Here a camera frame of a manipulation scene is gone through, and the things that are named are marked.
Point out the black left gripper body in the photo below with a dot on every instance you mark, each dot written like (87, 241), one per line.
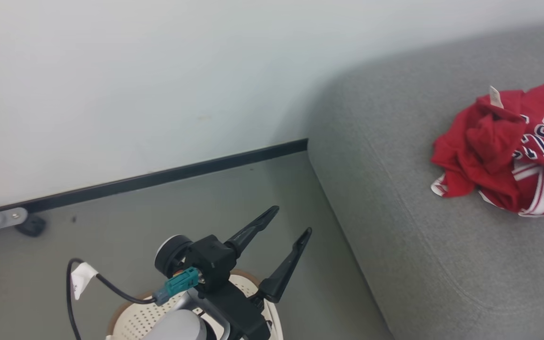
(243, 314)

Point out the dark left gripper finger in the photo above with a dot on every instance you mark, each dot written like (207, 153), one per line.
(284, 271)
(253, 229)

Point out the red jersey with white trim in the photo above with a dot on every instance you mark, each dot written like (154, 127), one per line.
(489, 151)

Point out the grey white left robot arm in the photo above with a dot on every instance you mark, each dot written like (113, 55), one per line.
(177, 328)

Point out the cream perforated laundry basket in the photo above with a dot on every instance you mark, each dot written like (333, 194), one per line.
(135, 318)

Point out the black skirting board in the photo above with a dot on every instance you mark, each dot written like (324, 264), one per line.
(182, 172)

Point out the grey fabric sofa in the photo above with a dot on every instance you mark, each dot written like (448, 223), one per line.
(442, 264)

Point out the black caster wheel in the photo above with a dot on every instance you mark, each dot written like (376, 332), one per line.
(32, 226)

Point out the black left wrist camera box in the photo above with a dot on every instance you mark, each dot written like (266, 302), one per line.
(210, 262)

